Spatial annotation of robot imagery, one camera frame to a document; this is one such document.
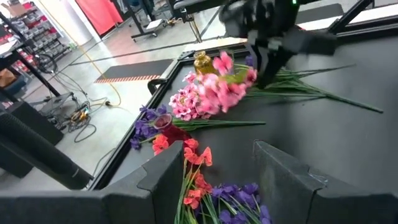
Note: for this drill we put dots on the red glass vase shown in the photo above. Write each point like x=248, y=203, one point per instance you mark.
x=174, y=133

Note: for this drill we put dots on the yellow glass vase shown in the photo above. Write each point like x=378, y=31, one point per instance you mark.
x=202, y=63

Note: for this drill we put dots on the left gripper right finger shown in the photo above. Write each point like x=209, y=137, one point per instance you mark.
x=311, y=205

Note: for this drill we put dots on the black round stand pole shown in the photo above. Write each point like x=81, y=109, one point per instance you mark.
x=37, y=149

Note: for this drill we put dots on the cardboard box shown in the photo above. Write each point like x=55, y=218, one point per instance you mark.
x=15, y=9

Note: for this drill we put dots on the storage rack with bins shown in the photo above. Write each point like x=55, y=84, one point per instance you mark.
x=37, y=31

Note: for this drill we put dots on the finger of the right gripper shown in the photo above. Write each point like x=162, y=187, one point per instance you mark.
x=261, y=62
x=278, y=60

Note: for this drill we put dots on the brown paper bag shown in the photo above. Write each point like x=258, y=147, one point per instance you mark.
x=7, y=77

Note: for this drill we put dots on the black diagonal frame strut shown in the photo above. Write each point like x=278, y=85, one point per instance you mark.
x=348, y=17

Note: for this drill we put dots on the black equipment case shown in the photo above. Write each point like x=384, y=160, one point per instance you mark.
x=46, y=124

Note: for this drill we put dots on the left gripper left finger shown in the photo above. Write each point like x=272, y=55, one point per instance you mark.
x=93, y=208

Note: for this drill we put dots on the red-orange fabric partition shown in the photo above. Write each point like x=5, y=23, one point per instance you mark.
x=99, y=14

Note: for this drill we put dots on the black equipment stand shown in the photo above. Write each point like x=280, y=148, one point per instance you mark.
x=154, y=24

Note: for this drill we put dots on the hazard-striped black floor mat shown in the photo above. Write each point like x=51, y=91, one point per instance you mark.
x=136, y=70

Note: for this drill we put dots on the purple artificial flower bunch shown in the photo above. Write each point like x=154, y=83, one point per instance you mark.
x=242, y=197
x=248, y=60
x=144, y=127

